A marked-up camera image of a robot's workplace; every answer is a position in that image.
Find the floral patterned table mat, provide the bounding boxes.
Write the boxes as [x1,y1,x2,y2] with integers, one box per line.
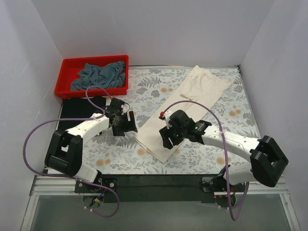
[83,68,260,174]

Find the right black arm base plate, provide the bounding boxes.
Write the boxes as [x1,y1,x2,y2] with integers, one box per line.
[200,177,245,193]

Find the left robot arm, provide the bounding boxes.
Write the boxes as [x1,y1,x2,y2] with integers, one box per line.
[44,98,138,193]

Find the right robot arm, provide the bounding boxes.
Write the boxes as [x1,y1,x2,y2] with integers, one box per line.
[159,110,289,192]

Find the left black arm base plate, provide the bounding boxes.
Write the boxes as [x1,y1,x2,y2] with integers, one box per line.
[74,178,117,193]

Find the cream white t shirt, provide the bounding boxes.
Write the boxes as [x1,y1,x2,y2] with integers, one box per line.
[135,66,232,163]

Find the red plastic bin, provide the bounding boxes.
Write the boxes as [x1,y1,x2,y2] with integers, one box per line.
[54,54,129,99]

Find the blue grey t shirt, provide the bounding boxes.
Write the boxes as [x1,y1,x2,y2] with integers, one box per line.
[70,61,126,91]

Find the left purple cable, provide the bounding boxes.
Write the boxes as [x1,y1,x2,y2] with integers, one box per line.
[23,85,120,218]

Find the folded black t shirt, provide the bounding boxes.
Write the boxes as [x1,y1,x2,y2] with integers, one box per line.
[58,98,102,130]

